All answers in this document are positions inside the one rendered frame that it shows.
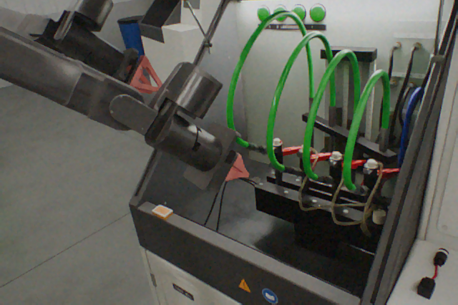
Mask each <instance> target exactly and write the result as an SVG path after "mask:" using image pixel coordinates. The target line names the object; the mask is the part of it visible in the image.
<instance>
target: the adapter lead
mask: <svg viewBox="0 0 458 305"><path fill-rule="evenodd" d="M448 257H449V252H448V250H447V249H445V248H439V249H438V251H437V253H436V256H435V257H434V265H435V266H436V268H435V275H434V277H432V278H429V277H427V276H426V277H425V278H424V277H423V278H422V280H421V282H420V284H419V287H417V290H416V294H418V295H420V296H423V297H425V299H428V300H430V299H431V297H432V294H433V293H434V290H435V286H436V282H435V281H436V280H437V279H438V278H439V276H440V267H441V266H442V265H444V264H445V263H446V260H447V259H448ZM437 267H438V277H436V276H437ZM435 277H436V278H435ZM434 278H435V279H434Z"/></svg>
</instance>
